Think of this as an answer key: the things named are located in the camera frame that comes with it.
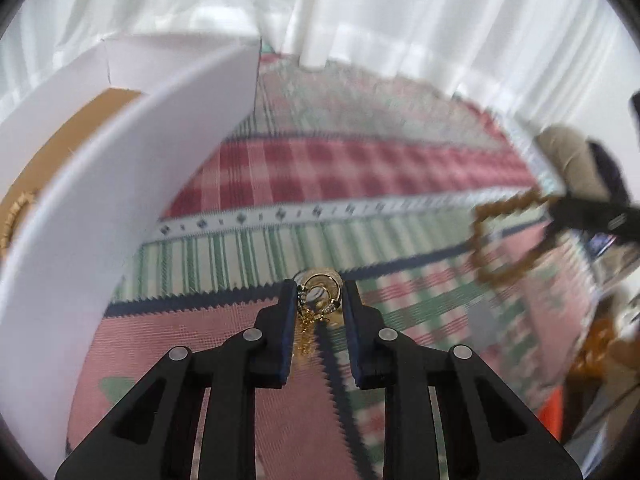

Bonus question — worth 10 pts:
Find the small wooden bead bracelet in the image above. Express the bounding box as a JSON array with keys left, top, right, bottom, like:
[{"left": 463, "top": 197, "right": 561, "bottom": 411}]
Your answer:
[{"left": 470, "top": 192, "right": 558, "bottom": 288}]

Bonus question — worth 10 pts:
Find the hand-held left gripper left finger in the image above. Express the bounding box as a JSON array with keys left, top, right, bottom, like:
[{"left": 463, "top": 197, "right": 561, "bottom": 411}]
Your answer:
[{"left": 54, "top": 279, "right": 301, "bottom": 480}]

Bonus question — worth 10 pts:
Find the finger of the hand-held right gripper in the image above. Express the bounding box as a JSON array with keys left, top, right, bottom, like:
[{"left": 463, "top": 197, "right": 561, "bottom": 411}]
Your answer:
[{"left": 547, "top": 195, "right": 640, "bottom": 241}]

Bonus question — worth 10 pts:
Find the purple cloth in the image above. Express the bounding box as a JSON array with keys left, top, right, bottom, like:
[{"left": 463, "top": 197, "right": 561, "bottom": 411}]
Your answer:
[{"left": 585, "top": 141, "right": 632, "bottom": 203}]

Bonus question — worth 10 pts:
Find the patchwork plaid blanket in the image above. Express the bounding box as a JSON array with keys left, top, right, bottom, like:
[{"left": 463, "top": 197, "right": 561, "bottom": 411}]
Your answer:
[{"left": 65, "top": 52, "right": 601, "bottom": 480}]

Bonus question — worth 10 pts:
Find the smartphone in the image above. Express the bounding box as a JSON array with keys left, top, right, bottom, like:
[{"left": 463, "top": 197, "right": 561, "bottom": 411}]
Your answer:
[{"left": 586, "top": 232, "right": 618, "bottom": 261}]

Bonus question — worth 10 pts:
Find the gold ring with chain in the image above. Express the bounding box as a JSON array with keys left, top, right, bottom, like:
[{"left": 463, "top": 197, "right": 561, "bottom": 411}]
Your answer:
[{"left": 295, "top": 270, "right": 346, "bottom": 361}]

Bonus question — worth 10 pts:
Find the white drawer with brown bottom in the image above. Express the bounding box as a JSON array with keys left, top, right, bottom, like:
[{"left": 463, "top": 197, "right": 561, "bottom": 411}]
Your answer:
[{"left": 0, "top": 32, "right": 261, "bottom": 480}]

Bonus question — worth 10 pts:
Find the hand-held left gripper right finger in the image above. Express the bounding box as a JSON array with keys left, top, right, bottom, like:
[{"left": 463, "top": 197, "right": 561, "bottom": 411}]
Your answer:
[{"left": 342, "top": 280, "right": 583, "bottom": 480}]

